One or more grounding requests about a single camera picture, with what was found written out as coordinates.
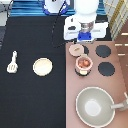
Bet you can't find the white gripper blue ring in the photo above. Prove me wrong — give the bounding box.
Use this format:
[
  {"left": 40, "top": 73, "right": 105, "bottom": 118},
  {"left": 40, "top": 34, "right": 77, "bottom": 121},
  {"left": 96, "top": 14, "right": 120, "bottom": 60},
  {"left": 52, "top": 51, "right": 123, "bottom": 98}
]
[{"left": 63, "top": 15, "right": 108, "bottom": 42}]

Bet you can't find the cream slotted spatula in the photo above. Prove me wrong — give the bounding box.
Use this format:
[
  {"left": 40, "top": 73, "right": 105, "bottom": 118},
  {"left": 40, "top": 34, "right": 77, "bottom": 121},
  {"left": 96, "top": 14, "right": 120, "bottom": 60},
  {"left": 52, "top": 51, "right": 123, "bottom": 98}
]
[{"left": 7, "top": 51, "right": 18, "bottom": 73}]

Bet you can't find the pink pot lid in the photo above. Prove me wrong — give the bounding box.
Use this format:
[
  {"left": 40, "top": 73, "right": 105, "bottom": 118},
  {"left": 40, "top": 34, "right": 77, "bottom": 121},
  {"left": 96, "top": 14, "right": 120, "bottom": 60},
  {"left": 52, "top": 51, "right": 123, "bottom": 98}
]
[{"left": 69, "top": 44, "right": 84, "bottom": 57}]

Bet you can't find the pink stove board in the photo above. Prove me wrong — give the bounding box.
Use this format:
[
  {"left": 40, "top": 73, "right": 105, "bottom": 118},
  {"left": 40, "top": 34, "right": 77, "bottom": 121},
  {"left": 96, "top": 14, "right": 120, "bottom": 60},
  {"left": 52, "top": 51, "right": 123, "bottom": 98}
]
[{"left": 66, "top": 41, "right": 128, "bottom": 128}]

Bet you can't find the grey wok pan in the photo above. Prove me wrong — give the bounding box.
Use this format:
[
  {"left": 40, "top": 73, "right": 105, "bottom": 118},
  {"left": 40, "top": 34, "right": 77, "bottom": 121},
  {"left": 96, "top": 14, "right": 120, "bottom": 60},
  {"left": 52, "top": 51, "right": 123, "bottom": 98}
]
[{"left": 75, "top": 87, "right": 128, "bottom": 128}]

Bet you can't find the black table mat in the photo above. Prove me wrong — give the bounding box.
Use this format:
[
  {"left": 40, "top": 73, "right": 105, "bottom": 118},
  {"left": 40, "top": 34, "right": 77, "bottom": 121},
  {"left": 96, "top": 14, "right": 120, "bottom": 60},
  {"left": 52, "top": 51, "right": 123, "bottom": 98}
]
[{"left": 0, "top": 15, "right": 113, "bottom": 128}]

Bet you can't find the cream round plate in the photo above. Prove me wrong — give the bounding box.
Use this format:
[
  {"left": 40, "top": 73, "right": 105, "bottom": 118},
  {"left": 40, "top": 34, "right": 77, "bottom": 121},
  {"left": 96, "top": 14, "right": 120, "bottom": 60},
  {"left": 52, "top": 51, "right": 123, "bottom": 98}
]
[{"left": 33, "top": 58, "right": 53, "bottom": 76}]

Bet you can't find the pink pot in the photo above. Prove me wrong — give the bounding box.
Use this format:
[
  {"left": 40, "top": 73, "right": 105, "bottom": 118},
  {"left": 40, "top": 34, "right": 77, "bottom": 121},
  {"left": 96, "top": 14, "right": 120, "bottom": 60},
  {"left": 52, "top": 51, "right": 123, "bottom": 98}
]
[{"left": 75, "top": 54, "right": 93, "bottom": 76}]

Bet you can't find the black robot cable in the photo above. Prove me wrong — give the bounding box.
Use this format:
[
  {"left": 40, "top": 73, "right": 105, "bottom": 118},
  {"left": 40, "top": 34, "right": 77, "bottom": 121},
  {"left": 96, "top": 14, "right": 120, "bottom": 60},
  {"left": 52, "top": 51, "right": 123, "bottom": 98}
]
[{"left": 50, "top": 0, "right": 73, "bottom": 49}]

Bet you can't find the black burner top left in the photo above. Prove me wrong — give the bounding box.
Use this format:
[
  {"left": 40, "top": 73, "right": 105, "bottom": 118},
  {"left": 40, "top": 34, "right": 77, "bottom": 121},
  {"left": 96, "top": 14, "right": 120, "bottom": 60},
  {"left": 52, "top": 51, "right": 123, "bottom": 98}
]
[{"left": 82, "top": 45, "right": 89, "bottom": 55}]

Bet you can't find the black burner top right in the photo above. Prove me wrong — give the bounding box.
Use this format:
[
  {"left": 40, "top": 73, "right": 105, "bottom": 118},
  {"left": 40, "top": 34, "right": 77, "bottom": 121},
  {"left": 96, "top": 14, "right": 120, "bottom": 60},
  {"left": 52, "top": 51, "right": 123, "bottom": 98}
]
[{"left": 96, "top": 45, "right": 111, "bottom": 58}]

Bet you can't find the black burner bottom right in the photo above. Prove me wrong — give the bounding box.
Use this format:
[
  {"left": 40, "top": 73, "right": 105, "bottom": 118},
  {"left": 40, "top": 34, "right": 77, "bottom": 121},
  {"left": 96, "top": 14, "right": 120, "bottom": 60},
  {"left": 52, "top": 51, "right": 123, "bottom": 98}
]
[{"left": 98, "top": 62, "right": 115, "bottom": 76}]

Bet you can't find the black burner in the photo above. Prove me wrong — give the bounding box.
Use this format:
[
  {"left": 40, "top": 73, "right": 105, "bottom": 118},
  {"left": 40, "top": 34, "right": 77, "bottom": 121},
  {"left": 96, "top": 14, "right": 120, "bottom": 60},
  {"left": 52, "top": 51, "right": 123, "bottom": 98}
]
[
  {"left": 98, "top": 62, "right": 115, "bottom": 76},
  {"left": 96, "top": 45, "right": 111, "bottom": 58},
  {"left": 82, "top": 45, "right": 89, "bottom": 55}
]

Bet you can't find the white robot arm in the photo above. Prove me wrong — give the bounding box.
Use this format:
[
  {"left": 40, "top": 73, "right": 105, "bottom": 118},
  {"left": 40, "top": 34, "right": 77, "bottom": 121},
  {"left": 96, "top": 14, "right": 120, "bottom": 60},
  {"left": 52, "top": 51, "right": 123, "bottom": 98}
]
[{"left": 44, "top": 0, "right": 108, "bottom": 42}]

